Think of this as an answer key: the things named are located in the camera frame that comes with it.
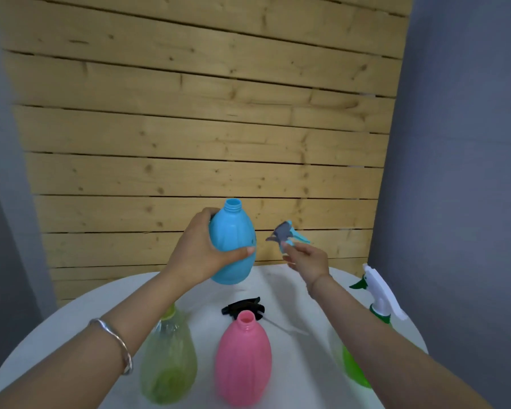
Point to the pink plastic bottle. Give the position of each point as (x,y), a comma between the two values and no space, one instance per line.
(243,362)

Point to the person's left hand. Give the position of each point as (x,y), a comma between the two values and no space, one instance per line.
(193,253)

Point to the grey blue spray trigger head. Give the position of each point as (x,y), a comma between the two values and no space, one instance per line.
(286,235)

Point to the green spray bottle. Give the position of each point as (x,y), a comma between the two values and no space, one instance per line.
(354,364)

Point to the wooden plank panel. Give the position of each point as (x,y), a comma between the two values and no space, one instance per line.
(196,136)

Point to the person's right hand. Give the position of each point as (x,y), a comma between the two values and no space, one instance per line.
(308,261)

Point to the yellow-green transparent bottle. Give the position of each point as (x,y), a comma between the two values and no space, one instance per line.
(168,357)

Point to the person's left thumb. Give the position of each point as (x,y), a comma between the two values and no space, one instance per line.
(237,254)

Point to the black spray trigger head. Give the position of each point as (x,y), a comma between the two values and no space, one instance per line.
(245,307)

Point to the white green spray trigger head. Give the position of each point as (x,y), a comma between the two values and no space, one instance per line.
(379,293)

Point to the person's right fingers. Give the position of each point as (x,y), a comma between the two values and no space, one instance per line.
(296,250)

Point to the person's right forearm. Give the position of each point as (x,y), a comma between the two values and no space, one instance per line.
(391,349)

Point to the person's left forearm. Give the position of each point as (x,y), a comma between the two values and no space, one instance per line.
(74,347)

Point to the blue plastic bottle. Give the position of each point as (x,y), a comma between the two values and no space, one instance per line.
(232,244)

